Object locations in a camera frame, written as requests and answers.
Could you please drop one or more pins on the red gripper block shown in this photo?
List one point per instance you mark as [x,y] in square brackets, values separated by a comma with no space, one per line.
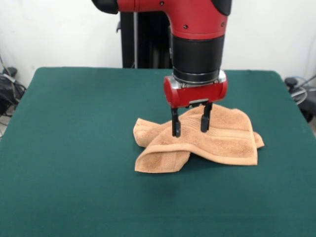
[197,95]

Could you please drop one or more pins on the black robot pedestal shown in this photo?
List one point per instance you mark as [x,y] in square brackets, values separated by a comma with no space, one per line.
[143,42]

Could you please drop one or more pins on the orange terry towel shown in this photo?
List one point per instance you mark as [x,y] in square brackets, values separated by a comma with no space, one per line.
[227,145]

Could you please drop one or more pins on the dark green table cloth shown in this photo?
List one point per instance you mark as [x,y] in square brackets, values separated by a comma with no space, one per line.
[74,148]

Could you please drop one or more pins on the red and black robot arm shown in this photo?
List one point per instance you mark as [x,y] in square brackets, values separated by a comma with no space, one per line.
[197,32]

